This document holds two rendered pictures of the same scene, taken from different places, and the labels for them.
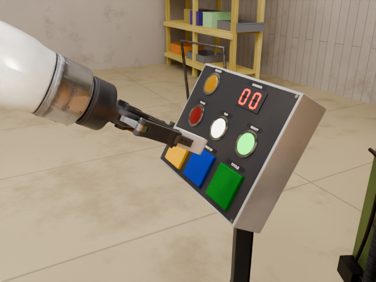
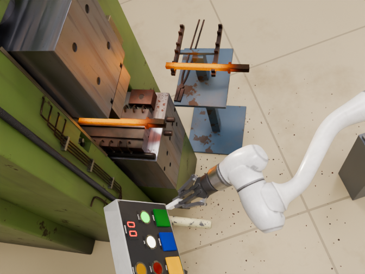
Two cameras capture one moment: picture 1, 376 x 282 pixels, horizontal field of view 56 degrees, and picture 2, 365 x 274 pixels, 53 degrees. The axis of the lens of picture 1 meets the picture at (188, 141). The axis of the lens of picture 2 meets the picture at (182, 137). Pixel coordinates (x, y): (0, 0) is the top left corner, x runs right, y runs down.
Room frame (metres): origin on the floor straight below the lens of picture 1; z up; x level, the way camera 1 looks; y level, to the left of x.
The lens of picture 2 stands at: (0.90, 0.37, 2.48)
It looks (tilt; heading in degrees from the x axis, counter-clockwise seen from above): 62 degrees down; 214
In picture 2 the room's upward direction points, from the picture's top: 25 degrees counter-clockwise
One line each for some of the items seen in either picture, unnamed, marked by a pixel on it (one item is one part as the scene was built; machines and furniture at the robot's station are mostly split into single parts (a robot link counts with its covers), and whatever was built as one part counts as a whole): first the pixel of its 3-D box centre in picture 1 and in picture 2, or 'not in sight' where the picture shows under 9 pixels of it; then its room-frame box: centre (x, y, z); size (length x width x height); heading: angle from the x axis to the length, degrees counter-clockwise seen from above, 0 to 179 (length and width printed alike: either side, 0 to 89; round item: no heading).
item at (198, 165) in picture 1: (200, 166); (167, 241); (0.72, -0.03, 1.01); 0.07 x 0.05 x 0.07; 29
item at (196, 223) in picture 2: not in sight; (169, 220); (0.56, -0.15, 0.62); 0.44 x 0.05 x 0.05; 94
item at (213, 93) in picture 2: not in sight; (203, 76); (-0.28, -0.11, 0.70); 0.40 x 0.30 x 0.02; 3
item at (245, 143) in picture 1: (245, 144); (145, 217); (0.65, -0.12, 1.09); 0.05 x 0.03 x 0.04; 4
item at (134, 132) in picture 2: not in sight; (106, 129); (0.24, -0.47, 0.96); 0.42 x 0.20 x 0.09; 94
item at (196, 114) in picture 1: (196, 115); (157, 268); (0.83, -0.02, 1.09); 0.05 x 0.03 x 0.04; 4
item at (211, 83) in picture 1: (211, 83); (140, 269); (0.85, -0.06, 1.16); 0.05 x 0.03 x 0.04; 4
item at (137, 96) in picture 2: not in sight; (143, 99); (0.05, -0.33, 0.95); 0.12 x 0.09 x 0.07; 94
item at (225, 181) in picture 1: (225, 186); (161, 218); (0.63, -0.08, 1.01); 0.07 x 0.05 x 0.07; 29
